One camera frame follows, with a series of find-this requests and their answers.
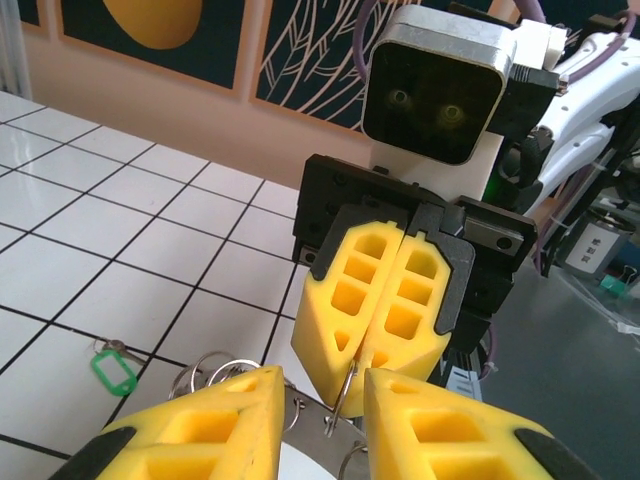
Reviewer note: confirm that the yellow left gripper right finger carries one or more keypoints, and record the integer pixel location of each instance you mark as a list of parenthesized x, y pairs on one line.
[(450, 440)]

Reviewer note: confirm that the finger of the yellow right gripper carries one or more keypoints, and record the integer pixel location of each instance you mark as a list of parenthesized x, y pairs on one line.
[(330, 320), (425, 300)]

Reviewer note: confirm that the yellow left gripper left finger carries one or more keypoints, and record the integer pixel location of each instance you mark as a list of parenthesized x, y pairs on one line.
[(200, 440)]

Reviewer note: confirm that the metal disc with keyrings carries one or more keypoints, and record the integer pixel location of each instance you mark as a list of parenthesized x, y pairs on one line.
[(312, 425)]

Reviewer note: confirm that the key with green tag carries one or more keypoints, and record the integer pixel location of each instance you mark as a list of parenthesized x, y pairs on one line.
[(114, 374)]

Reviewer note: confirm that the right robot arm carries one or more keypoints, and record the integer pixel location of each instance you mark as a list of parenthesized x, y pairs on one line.
[(575, 125)]

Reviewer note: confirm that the grey labelled canister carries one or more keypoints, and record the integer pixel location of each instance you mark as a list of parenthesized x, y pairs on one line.
[(595, 245)]

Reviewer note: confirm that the green binder clip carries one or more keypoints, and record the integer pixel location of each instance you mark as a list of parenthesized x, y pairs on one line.
[(616, 286)]

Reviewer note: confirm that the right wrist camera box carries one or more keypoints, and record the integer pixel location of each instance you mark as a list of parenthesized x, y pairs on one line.
[(430, 90)]

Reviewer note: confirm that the aluminium corner post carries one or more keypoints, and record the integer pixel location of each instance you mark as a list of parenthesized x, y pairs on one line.
[(12, 45)]

